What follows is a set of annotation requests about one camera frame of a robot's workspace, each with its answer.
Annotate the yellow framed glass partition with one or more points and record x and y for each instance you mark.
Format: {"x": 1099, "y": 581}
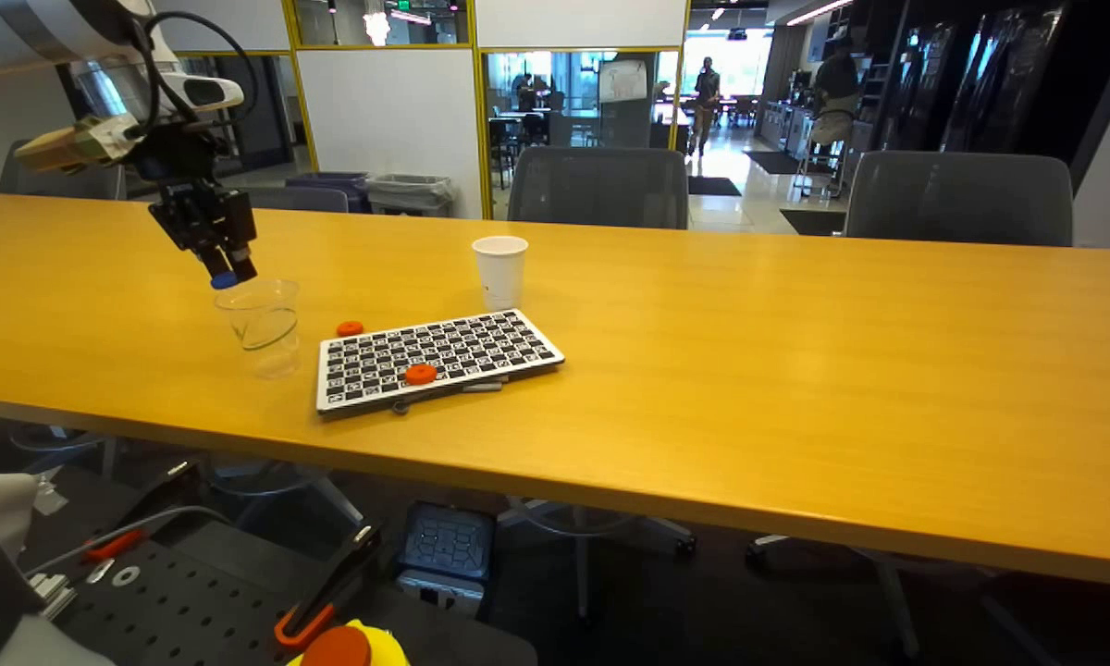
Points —
{"x": 481, "y": 149}

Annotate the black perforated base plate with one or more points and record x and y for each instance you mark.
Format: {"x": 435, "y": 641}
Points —
{"x": 170, "y": 612}

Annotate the checkered calibration board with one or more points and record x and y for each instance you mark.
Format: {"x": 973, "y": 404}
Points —
{"x": 382, "y": 370}

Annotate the orange disc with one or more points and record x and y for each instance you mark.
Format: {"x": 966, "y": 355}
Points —
{"x": 349, "y": 325}
{"x": 421, "y": 370}

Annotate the yellow red emergency stop button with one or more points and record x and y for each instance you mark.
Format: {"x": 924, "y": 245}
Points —
{"x": 347, "y": 650}

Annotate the white paper cup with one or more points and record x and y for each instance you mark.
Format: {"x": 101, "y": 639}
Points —
{"x": 496, "y": 275}

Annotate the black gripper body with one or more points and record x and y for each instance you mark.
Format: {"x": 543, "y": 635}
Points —
{"x": 197, "y": 208}

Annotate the clear glass cup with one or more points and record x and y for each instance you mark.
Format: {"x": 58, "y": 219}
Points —
{"x": 264, "y": 334}

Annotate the blue disc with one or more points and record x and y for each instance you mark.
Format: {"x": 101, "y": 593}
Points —
{"x": 223, "y": 284}

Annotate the blue grey mesh box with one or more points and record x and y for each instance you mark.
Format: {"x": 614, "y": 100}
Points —
{"x": 446, "y": 550}

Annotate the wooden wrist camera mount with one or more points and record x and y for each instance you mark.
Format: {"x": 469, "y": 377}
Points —
{"x": 74, "y": 143}

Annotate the small red tool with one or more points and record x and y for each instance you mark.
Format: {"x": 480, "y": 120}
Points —
{"x": 112, "y": 546}

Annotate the dark floor mat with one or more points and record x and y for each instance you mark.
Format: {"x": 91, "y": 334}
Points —
{"x": 815, "y": 224}
{"x": 715, "y": 186}
{"x": 779, "y": 161}

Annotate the person in dark clothes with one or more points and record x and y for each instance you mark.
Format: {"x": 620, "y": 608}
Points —
{"x": 837, "y": 94}
{"x": 708, "y": 94}

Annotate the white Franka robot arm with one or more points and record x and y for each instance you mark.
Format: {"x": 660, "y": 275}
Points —
{"x": 58, "y": 25}

